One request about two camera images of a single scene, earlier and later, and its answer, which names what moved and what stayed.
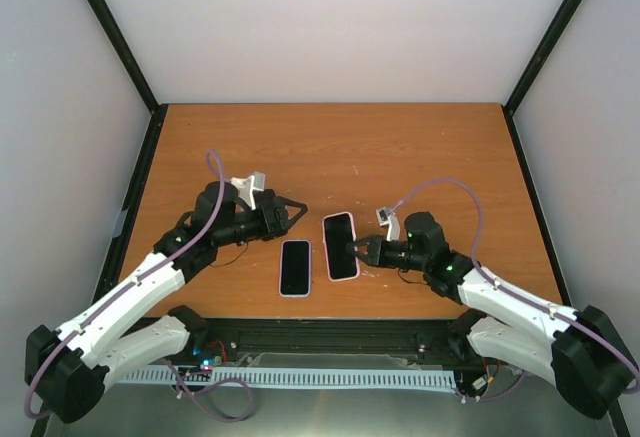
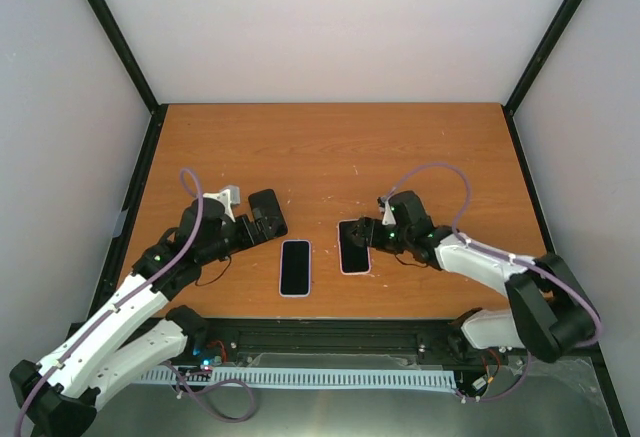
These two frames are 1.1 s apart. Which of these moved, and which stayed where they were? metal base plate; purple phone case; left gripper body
Moved: left gripper body
Stayed: metal base plate; purple phone case
